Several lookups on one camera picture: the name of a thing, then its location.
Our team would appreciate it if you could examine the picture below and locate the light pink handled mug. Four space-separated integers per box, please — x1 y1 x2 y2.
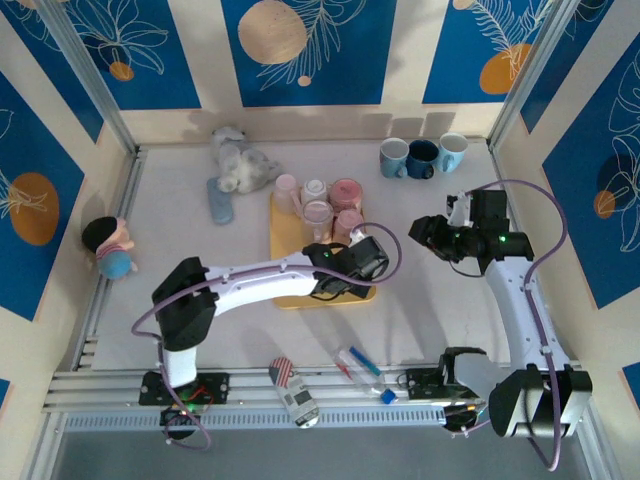
301 199 335 244

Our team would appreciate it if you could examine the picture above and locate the dark blue mug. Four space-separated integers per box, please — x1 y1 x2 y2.
405 139 439 180

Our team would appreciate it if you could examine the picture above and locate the rose pink mug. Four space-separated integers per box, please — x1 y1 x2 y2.
329 178 364 214

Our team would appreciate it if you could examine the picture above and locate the light blue patterned mug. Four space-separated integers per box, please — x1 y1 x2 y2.
378 138 410 180

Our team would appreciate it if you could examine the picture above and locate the white mug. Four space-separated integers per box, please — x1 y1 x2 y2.
301 178 332 204

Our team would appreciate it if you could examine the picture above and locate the pale pink tall mug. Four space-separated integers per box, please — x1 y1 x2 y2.
272 173 302 217

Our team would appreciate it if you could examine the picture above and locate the yellow plastic tray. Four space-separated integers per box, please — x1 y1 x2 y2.
268 192 377 311

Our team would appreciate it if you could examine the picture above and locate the blue toothbrush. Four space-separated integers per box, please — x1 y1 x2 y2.
348 345 382 376

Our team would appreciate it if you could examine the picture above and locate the clear plastic bottle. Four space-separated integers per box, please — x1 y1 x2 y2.
331 341 398 405

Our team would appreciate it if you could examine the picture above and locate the flag patterned pouch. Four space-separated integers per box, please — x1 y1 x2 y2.
268 356 296 389

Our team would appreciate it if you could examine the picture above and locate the grey plush toy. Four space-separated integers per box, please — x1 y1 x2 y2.
208 125 281 195

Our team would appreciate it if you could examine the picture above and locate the white labelled can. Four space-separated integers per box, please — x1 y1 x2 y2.
278 375 321 429

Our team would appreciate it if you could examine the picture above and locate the black-haired doll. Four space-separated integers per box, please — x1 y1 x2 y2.
81 215 139 280

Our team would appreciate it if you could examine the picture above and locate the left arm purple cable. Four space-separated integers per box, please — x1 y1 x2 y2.
131 222 404 452

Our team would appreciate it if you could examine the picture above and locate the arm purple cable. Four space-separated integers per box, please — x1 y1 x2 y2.
131 222 404 452
447 178 570 474

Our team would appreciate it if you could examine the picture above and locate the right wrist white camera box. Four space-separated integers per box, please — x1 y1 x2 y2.
445 191 475 230

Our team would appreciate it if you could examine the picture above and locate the aluminium table side rail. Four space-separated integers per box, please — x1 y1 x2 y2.
72 147 149 371
487 142 566 362

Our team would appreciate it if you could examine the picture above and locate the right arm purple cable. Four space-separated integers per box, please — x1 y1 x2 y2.
447 178 570 474

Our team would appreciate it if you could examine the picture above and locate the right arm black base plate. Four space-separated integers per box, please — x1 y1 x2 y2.
404 366 497 402

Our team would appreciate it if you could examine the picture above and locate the aluminium mounting rail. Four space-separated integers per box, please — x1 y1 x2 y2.
42 360 594 414

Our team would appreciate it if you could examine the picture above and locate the aluminium frame post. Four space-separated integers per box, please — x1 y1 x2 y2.
35 0 140 155
487 0 576 154

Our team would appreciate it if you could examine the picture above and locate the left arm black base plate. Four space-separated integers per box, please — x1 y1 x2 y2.
138 371 232 407

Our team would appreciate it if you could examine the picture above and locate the grey slotted cable duct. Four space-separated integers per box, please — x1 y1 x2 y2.
62 404 447 433

